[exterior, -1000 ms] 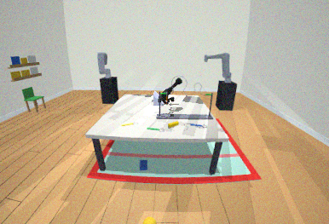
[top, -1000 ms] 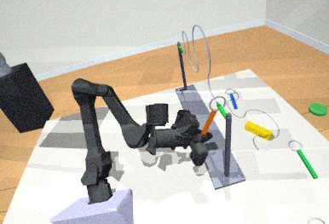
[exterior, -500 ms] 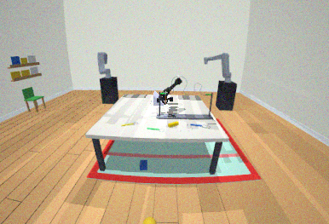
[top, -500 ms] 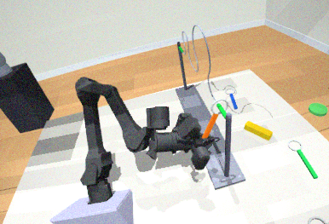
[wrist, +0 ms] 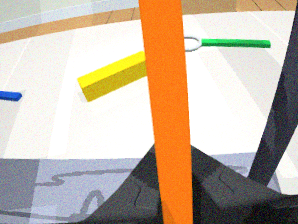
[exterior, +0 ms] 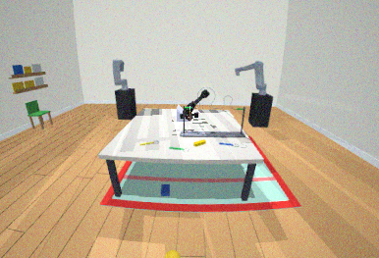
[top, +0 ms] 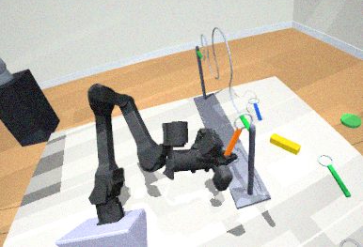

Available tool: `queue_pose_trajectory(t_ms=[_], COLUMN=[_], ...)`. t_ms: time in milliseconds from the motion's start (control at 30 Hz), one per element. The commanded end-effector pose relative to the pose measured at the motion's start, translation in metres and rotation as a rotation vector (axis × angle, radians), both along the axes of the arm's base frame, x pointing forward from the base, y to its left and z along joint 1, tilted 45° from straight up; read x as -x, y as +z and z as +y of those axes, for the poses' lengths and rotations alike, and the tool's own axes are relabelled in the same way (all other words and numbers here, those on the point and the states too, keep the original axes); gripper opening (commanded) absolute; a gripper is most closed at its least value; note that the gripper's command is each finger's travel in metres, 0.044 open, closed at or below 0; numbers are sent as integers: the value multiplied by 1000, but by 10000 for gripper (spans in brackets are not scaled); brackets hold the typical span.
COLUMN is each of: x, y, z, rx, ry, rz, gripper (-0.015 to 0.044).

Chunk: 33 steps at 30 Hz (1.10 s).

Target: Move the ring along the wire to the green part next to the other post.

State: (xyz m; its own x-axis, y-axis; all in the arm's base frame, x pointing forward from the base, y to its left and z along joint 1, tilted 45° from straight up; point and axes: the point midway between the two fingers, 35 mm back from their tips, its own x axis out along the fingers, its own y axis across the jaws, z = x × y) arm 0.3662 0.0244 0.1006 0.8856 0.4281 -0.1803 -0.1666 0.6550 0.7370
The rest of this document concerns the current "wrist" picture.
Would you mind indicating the blue flat bar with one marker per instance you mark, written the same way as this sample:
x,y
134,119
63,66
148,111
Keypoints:
x,y
10,95

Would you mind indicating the orange bar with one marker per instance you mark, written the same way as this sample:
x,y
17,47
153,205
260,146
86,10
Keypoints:
x,y
164,45

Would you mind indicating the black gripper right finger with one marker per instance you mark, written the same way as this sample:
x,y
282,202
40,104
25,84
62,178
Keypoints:
x,y
222,196

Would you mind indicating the yellow rectangular block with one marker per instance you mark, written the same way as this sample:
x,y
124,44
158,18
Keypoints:
x,y
113,76

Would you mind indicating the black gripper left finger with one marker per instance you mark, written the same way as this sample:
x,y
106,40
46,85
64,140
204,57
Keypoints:
x,y
137,201

